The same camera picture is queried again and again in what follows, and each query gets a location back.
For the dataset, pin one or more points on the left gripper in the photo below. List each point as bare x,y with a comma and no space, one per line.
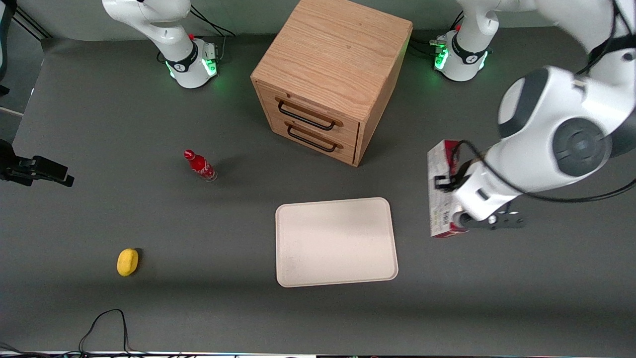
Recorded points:
441,182

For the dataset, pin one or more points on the black camera on mount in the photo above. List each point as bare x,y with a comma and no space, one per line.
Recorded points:
30,166

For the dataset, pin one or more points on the red cola bottle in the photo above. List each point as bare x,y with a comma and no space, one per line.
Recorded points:
201,165

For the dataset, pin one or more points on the white rectangular tray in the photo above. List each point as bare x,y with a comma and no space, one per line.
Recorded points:
335,242

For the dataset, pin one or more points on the black stand pole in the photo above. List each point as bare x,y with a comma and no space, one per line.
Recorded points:
5,44

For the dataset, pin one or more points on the wooden two-drawer cabinet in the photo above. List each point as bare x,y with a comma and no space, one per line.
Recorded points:
333,54

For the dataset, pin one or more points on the red cookie box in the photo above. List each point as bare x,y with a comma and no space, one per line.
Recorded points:
439,211

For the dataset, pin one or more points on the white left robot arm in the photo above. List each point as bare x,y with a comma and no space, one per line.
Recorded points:
561,124

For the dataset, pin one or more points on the yellow lemon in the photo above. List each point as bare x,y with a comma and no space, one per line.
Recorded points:
127,262

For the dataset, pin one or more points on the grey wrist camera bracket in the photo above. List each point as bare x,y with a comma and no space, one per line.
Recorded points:
499,221

